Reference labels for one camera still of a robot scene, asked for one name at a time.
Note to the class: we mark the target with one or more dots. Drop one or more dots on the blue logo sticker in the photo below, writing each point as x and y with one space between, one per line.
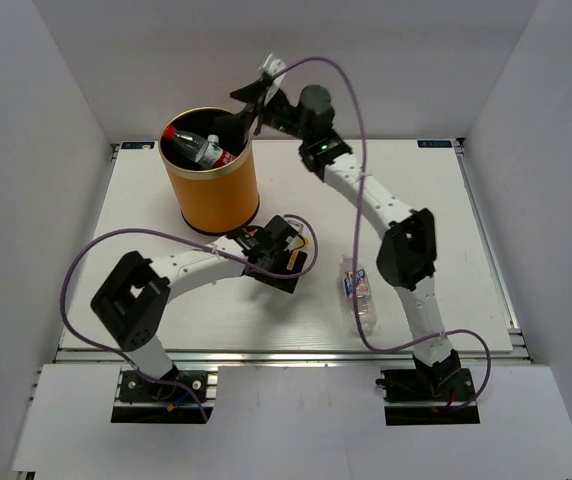
137 145
434 144

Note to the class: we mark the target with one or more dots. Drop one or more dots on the blue logo sticker right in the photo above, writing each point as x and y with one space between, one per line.
434 144

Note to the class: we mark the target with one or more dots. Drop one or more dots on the orange cylindrical bin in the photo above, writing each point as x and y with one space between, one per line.
212 202

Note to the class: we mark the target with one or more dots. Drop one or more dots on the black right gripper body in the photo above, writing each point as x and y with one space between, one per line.
282 114

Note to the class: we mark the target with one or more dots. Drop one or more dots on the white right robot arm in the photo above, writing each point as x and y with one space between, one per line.
408 252

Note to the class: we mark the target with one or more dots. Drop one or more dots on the blue logo sticker left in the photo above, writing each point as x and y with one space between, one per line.
137 145

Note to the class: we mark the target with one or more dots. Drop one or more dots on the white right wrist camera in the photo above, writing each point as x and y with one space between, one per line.
272 71

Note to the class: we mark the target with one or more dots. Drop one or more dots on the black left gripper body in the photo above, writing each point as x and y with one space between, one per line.
280 260

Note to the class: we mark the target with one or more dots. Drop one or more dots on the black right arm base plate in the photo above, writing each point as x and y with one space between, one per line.
407 401

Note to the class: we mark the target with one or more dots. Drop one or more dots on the blue label water bottle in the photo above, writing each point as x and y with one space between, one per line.
356 297

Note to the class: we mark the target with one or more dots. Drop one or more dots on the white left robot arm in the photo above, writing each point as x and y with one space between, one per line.
131 301

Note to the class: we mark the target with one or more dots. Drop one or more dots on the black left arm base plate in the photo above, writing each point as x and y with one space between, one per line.
140 402

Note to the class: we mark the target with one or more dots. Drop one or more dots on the red label water bottle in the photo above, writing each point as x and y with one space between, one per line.
204 153

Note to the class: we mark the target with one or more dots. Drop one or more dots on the yellow cap orange label bottle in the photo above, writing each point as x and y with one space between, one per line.
293 252

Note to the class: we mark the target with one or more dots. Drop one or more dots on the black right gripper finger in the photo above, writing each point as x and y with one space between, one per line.
260 91
233 129

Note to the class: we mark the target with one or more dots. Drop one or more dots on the aluminium table edge rail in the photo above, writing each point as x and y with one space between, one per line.
292 339

